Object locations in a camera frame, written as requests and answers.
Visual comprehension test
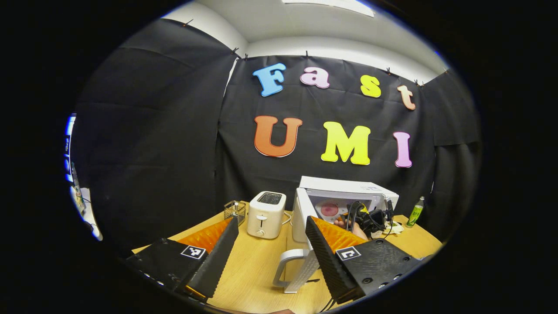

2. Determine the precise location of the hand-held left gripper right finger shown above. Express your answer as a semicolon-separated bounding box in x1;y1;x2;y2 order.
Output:
304;215;423;304

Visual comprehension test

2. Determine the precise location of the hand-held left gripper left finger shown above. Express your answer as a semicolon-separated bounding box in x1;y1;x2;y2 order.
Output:
124;216;240;301

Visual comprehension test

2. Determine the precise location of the white microwave oven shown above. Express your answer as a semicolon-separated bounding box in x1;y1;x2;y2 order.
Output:
272;176;400;294

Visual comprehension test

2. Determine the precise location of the white plate with pink food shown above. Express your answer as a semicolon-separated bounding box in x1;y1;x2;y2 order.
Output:
315;201;349;224

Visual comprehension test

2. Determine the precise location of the white divided snack tray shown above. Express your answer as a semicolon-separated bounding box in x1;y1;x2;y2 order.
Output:
371;220;405;239

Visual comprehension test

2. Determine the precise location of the green drink bottle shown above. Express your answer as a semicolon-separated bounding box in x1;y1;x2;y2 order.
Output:
406;196;425;228

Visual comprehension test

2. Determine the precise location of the white toaster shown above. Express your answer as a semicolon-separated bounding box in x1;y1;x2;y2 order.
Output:
247;191;287;239

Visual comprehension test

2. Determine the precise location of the white side desk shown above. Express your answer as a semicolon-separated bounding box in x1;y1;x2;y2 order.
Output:
70;162;104;242

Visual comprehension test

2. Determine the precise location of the black backdrop cloth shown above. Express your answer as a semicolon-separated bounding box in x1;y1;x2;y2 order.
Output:
70;18;482;256

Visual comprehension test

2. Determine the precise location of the ceiling light panel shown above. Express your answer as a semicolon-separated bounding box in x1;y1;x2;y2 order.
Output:
281;0;375;18

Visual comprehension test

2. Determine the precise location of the small wire basket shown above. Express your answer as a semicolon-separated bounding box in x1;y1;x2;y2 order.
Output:
224;200;247;226

